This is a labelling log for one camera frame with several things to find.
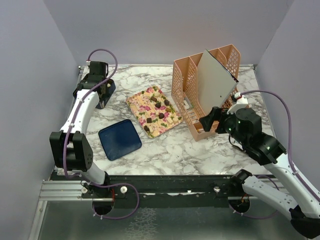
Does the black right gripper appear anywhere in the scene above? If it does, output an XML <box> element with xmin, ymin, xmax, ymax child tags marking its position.
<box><xmin>199</xmin><ymin>105</ymin><xmax>249</xmax><ymax>147</ymax></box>

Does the brown rectangular chocolate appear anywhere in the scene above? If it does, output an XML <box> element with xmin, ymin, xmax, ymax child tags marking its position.
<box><xmin>150</xmin><ymin>96</ymin><xmax>158</xmax><ymax>103</ymax></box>

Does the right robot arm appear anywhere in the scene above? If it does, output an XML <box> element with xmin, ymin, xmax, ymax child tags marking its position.
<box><xmin>199</xmin><ymin>107</ymin><xmax>320</xmax><ymax>239</ymax></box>

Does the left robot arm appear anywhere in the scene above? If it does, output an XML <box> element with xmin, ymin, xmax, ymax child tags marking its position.
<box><xmin>49</xmin><ymin>72</ymin><xmax>114</xmax><ymax>198</ymax></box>

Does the blue chocolate box with insert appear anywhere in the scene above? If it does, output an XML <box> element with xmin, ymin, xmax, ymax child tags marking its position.
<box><xmin>72</xmin><ymin>73</ymin><xmax>116</xmax><ymax>110</ymax></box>

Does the white oval chocolate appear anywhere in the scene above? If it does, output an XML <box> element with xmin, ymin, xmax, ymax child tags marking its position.
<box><xmin>173</xmin><ymin>117</ymin><xmax>181</xmax><ymax>123</ymax></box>

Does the white rectangular chocolate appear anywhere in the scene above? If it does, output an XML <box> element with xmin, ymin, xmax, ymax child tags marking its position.
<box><xmin>166</xmin><ymin>118</ymin><xmax>175</xmax><ymax>124</ymax></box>

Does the dark oval chocolate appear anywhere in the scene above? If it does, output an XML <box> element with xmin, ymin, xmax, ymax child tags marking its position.
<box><xmin>164</xmin><ymin>99</ymin><xmax>170</xmax><ymax>106</ymax></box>

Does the grey board in organizer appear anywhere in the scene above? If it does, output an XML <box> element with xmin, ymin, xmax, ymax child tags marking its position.
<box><xmin>197</xmin><ymin>50</ymin><xmax>238</xmax><ymax>115</ymax></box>

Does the blue box lid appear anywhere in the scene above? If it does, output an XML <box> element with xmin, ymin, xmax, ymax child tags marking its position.
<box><xmin>98</xmin><ymin>119</ymin><xmax>142</xmax><ymax>161</ymax></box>

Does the floral serving tray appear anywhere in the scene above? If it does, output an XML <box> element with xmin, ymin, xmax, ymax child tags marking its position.
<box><xmin>126</xmin><ymin>85</ymin><xmax>183</xmax><ymax>139</ymax></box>

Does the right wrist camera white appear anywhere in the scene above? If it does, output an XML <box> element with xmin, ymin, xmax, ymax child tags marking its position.
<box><xmin>227</xmin><ymin>92</ymin><xmax>249</xmax><ymax>115</ymax></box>

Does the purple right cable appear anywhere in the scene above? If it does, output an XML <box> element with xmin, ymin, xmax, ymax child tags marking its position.
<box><xmin>232</xmin><ymin>89</ymin><xmax>320</xmax><ymax>220</ymax></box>

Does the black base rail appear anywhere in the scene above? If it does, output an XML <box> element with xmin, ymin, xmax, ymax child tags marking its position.
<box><xmin>81</xmin><ymin>175</ymin><xmax>245</xmax><ymax>209</ymax></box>

